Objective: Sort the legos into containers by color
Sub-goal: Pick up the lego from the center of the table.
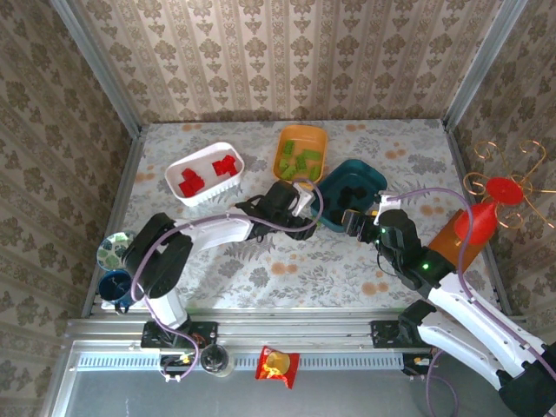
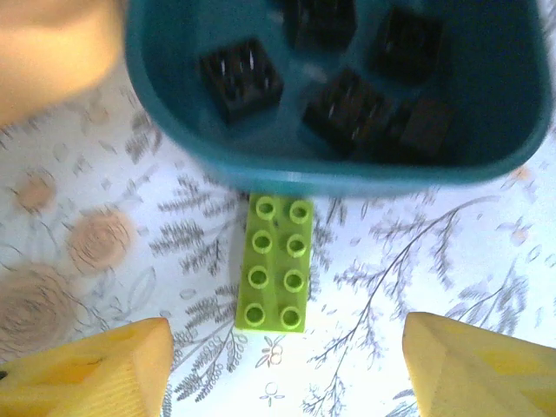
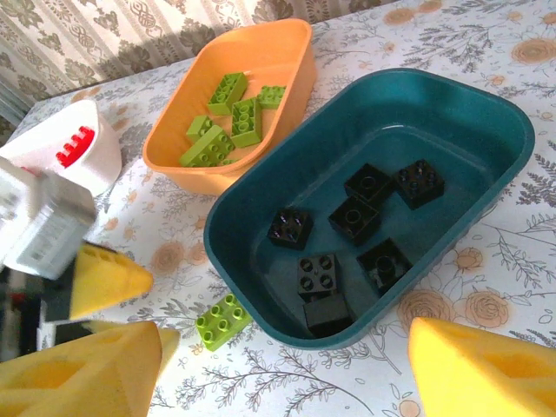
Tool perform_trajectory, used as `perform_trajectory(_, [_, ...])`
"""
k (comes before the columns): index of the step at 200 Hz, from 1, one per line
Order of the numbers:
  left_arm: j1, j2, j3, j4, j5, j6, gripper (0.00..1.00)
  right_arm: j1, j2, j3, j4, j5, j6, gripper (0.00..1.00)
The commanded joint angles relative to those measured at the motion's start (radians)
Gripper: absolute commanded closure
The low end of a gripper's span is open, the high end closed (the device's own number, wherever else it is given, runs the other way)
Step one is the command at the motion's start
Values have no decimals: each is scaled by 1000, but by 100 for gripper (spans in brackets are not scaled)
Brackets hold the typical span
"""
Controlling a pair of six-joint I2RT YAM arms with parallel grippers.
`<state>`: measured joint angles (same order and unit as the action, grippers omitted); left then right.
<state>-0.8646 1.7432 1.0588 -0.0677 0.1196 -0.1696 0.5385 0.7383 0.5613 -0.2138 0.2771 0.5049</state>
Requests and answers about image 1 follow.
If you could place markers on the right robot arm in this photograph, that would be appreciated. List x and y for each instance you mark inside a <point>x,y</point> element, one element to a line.
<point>469,321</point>

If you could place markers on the green patterned bowl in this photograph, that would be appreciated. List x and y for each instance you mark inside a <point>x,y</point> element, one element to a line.
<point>110,254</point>

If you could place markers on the black lego brick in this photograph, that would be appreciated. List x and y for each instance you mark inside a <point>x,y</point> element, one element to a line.
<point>336,213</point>
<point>360,192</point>
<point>347,194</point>

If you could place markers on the dark glass jar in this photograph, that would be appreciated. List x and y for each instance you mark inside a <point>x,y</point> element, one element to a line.
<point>215,359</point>

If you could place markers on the red snack bag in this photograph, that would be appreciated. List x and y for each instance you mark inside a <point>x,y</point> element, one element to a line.
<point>278,365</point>

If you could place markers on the orange plastic container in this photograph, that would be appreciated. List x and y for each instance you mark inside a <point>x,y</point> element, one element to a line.
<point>313,139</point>

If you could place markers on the small black controller box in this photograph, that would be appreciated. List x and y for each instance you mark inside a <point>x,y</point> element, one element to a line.
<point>176,362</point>
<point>417,364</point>

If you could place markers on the aluminium frame side rail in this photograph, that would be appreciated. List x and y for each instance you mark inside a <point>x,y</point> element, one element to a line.
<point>458,147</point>
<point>121,182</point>

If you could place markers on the red and orange vase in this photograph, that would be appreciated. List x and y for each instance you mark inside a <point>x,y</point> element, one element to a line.
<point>475,219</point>

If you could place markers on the teal plastic container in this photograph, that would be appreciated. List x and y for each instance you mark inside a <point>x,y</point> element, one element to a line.
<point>373,178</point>

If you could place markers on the aluminium frame cross rail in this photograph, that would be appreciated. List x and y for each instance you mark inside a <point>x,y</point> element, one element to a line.
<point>295,330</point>

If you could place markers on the white plastic container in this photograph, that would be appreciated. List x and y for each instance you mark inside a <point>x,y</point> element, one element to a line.
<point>206,178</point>

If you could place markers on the aluminium frame post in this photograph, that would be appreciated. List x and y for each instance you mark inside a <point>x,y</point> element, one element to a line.
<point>483,65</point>
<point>99,65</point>

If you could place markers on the blue cup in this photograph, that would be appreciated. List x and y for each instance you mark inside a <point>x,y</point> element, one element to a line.
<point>114,289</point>

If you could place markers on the floral tablecloth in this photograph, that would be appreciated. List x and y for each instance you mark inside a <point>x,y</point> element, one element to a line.
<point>304,278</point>

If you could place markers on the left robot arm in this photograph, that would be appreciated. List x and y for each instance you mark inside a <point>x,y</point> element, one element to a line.
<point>217,230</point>

